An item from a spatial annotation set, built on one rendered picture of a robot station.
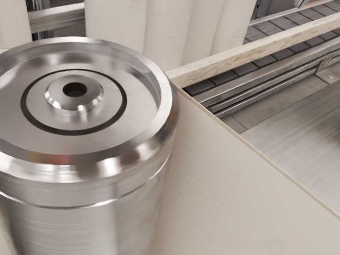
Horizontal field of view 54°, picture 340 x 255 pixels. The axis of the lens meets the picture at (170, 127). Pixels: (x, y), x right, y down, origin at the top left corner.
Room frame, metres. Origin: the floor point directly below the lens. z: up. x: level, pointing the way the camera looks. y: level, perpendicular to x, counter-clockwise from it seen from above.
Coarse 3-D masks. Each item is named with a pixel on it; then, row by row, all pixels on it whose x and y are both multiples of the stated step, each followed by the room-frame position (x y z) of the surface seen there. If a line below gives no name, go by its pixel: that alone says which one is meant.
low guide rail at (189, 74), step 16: (336, 16) 0.49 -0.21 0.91; (288, 32) 0.41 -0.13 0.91; (304, 32) 0.42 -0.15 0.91; (320, 32) 0.46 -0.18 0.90; (240, 48) 0.35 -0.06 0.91; (256, 48) 0.35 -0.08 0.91; (272, 48) 0.38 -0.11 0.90; (192, 64) 0.29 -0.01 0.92; (208, 64) 0.30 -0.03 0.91; (224, 64) 0.32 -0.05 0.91; (240, 64) 0.34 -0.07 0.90; (176, 80) 0.27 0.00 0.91; (192, 80) 0.29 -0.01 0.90
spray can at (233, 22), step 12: (228, 0) 0.35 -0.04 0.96; (240, 0) 0.35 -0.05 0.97; (252, 0) 0.36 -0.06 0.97; (228, 12) 0.35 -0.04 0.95; (240, 12) 0.35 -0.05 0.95; (252, 12) 0.37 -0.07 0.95; (228, 24) 0.35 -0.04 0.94; (240, 24) 0.36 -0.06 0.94; (216, 36) 0.35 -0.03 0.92; (228, 36) 0.35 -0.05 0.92; (240, 36) 0.36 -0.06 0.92; (216, 48) 0.35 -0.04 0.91; (228, 48) 0.35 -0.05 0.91
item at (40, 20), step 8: (56, 8) 0.27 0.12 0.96; (64, 8) 0.27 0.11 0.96; (72, 8) 0.28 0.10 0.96; (80, 8) 0.28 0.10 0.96; (32, 16) 0.25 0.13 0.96; (40, 16) 0.25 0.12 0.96; (48, 16) 0.26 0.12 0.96; (56, 16) 0.26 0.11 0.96; (64, 16) 0.27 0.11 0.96; (72, 16) 0.27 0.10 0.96; (80, 16) 0.28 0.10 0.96; (32, 24) 0.25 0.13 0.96; (40, 24) 0.25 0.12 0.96; (48, 24) 0.25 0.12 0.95; (56, 24) 0.26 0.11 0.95; (64, 24) 0.26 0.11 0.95; (72, 24) 0.27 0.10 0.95; (32, 32) 0.24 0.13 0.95
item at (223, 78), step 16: (336, 0) 0.65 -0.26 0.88; (288, 16) 0.54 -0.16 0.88; (304, 16) 0.55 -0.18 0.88; (320, 16) 0.56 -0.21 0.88; (256, 32) 0.46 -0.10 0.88; (272, 32) 0.47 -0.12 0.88; (336, 32) 0.51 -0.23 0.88; (288, 48) 0.44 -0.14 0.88; (304, 48) 0.44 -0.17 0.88; (256, 64) 0.38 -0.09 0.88; (208, 80) 0.32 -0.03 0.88; (224, 80) 0.33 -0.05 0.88; (192, 96) 0.29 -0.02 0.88
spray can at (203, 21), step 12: (204, 0) 0.32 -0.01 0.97; (216, 0) 0.32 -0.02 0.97; (192, 12) 0.32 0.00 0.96; (204, 12) 0.32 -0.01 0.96; (216, 12) 0.33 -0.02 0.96; (192, 24) 0.32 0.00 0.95; (204, 24) 0.32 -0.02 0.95; (216, 24) 0.33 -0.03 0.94; (192, 36) 0.32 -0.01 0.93; (204, 36) 0.32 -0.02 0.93; (192, 48) 0.32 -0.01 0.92; (204, 48) 0.32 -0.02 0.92; (192, 60) 0.32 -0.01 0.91
